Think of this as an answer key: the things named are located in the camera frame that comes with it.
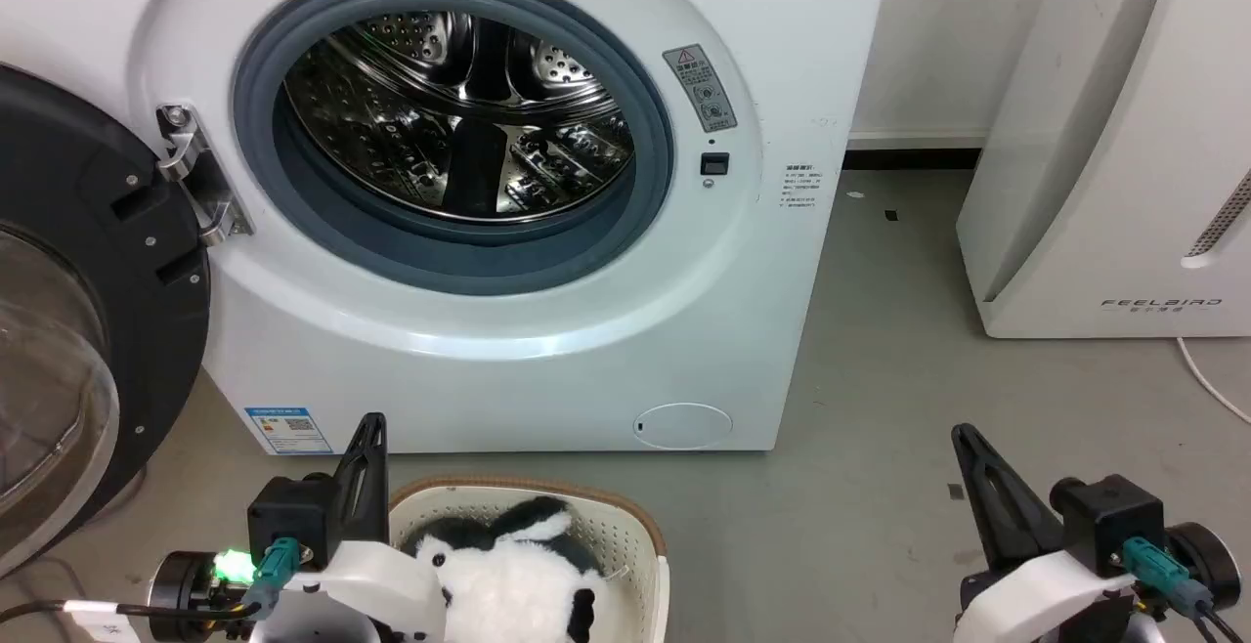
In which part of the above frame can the metal washing machine door hinge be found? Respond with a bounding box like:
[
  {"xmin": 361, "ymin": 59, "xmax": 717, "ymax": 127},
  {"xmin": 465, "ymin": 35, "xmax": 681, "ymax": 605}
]
[{"xmin": 156, "ymin": 104, "xmax": 256, "ymax": 247}]

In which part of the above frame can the black right arm cable teal plug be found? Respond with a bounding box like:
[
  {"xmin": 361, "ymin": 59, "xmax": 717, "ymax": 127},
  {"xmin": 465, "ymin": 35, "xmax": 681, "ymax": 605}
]
[{"xmin": 1121, "ymin": 536, "xmax": 1251, "ymax": 643}]

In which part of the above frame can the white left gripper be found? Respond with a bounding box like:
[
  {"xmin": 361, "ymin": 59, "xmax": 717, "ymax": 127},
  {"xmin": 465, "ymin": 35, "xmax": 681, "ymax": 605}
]
[{"xmin": 249, "ymin": 412, "xmax": 448, "ymax": 643}]

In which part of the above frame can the grey rubber door gasket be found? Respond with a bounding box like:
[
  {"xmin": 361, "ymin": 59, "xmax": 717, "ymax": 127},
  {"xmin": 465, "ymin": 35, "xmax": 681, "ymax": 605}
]
[{"xmin": 232, "ymin": 0, "xmax": 675, "ymax": 297}]

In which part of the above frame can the round white filter cover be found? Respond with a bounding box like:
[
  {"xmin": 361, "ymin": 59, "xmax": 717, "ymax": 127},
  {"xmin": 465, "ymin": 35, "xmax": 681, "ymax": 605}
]
[{"xmin": 632, "ymin": 403, "xmax": 734, "ymax": 450}]

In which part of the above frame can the blue energy label sticker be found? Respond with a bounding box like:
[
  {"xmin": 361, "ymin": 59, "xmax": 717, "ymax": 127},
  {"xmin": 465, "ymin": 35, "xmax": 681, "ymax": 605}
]
[{"xmin": 244, "ymin": 407, "xmax": 334, "ymax": 455}]

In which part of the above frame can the black and white plush toy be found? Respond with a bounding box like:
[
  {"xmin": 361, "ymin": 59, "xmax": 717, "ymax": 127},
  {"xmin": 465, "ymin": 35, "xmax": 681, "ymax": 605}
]
[{"xmin": 401, "ymin": 496, "xmax": 612, "ymax": 643}]

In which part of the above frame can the grey warning sticker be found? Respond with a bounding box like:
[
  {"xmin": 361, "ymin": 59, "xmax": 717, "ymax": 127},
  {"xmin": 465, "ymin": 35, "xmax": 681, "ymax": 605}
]
[{"xmin": 663, "ymin": 44, "xmax": 739, "ymax": 134}]

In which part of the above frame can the small text label sticker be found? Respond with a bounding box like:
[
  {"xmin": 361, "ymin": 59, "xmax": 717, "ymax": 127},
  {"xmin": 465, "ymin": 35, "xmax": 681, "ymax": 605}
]
[{"xmin": 779, "ymin": 162, "xmax": 824, "ymax": 221}]

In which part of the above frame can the stainless steel washing machine drum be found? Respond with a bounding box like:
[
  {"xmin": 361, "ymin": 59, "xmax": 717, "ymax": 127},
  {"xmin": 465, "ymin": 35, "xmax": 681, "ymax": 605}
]
[{"xmin": 281, "ymin": 10, "xmax": 636, "ymax": 226}]

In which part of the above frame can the white power cable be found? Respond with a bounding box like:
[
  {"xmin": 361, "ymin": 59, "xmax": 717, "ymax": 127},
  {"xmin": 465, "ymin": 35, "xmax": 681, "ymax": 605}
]
[{"xmin": 1176, "ymin": 336, "xmax": 1251, "ymax": 425}]

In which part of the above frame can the black arm cable teal plug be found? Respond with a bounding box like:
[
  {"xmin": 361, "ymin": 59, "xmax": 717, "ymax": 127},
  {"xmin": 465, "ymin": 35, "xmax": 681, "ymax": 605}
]
[
  {"xmin": 1121, "ymin": 536, "xmax": 1251, "ymax": 643},
  {"xmin": 0, "ymin": 537, "xmax": 301, "ymax": 624}
]

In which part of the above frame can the washing machine door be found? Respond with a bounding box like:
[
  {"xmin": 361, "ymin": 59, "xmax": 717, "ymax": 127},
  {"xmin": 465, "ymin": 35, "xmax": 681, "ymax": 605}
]
[{"xmin": 0, "ymin": 64, "xmax": 212, "ymax": 578}]

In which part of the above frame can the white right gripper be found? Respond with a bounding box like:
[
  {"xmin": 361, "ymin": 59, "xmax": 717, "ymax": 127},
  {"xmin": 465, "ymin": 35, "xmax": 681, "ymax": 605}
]
[{"xmin": 951, "ymin": 422, "xmax": 1141, "ymax": 643}]

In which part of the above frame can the white laundry basket brown rim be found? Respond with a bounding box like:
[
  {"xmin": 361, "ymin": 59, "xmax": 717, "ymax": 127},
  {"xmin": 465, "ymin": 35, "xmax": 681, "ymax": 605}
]
[{"xmin": 388, "ymin": 475, "xmax": 671, "ymax": 643}]

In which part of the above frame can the black left arm cable teal plug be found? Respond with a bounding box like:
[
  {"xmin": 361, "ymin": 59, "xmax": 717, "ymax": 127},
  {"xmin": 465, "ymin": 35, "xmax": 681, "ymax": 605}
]
[{"xmin": 0, "ymin": 537, "xmax": 301, "ymax": 624}]

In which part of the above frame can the white front-load washing machine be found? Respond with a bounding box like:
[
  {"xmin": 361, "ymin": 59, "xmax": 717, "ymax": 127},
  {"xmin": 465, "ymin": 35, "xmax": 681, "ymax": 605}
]
[{"xmin": 0, "ymin": 0, "xmax": 895, "ymax": 455}]

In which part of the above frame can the white Feelbird appliance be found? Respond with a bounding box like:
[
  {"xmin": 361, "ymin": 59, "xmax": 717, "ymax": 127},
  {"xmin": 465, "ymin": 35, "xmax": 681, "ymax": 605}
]
[{"xmin": 956, "ymin": 0, "xmax": 1251, "ymax": 339}]

